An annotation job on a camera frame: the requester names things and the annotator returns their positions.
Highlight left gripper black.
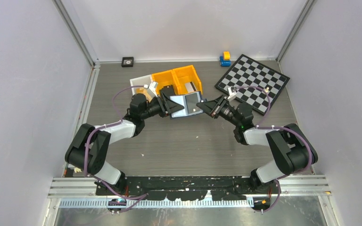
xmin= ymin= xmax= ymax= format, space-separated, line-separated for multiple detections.
xmin=140 ymin=92 xmax=183 ymax=120

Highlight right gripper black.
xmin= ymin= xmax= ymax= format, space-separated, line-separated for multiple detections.
xmin=196 ymin=94 xmax=241 ymax=128

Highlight blue leather card holder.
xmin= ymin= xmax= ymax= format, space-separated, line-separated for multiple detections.
xmin=184 ymin=91 xmax=203 ymax=117

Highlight dark credit card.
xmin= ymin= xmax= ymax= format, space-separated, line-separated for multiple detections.
xmin=185 ymin=92 xmax=201 ymax=115

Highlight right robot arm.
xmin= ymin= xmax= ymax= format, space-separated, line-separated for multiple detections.
xmin=197 ymin=96 xmax=317 ymax=193

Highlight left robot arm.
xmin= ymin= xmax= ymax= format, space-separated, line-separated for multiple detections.
xmin=65 ymin=94 xmax=185 ymax=195

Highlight card in orange bin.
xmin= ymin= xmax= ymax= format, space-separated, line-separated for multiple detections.
xmin=184 ymin=81 xmax=197 ymax=93

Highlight black object in bin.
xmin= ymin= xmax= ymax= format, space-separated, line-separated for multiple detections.
xmin=159 ymin=85 xmax=176 ymax=97

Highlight orange plastic bin left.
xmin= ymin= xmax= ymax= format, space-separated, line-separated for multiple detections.
xmin=151 ymin=70 xmax=180 ymax=95

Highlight orange plastic bin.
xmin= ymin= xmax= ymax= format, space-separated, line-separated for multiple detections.
xmin=173 ymin=65 xmax=203 ymax=95
xmin=151 ymin=70 xmax=180 ymax=95

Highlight tan items in white bin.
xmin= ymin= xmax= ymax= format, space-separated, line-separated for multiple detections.
xmin=135 ymin=88 xmax=152 ymax=102

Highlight white plastic bin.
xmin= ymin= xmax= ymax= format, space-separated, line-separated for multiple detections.
xmin=130 ymin=74 xmax=153 ymax=86

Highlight orange plastic bin right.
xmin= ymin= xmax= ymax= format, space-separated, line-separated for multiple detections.
xmin=173 ymin=65 xmax=203 ymax=95

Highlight black white chessboard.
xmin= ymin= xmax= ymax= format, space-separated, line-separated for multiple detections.
xmin=214 ymin=54 xmax=290 ymax=115

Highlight small black square device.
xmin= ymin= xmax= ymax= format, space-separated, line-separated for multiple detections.
xmin=121 ymin=56 xmax=134 ymax=68

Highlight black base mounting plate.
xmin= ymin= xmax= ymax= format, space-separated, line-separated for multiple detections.
xmin=95 ymin=176 xmax=278 ymax=201

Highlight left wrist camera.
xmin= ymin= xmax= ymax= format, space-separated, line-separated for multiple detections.
xmin=143 ymin=81 xmax=158 ymax=98

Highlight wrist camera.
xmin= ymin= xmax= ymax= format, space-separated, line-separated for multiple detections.
xmin=143 ymin=81 xmax=158 ymax=98
xmin=227 ymin=86 xmax=237 ymax=101

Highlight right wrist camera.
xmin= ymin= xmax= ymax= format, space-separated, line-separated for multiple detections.
xmin=227 ymin=86 xmax=237 ymax=101

